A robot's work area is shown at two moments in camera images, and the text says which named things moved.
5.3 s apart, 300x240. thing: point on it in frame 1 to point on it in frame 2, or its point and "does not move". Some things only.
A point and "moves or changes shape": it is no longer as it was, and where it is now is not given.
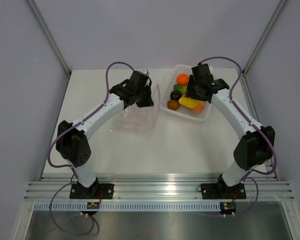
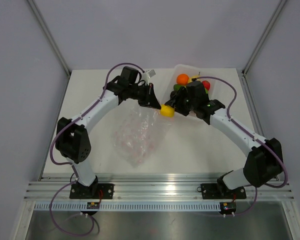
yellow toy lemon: x=188 y=102 moves or changes shape
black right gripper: x=190 y=92 to x=182 y=93
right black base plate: x=222 y=191 does not move
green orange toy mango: x=182 y=88 does not move
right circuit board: x=227 y=207 does not move
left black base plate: x=96 y=191 does not move
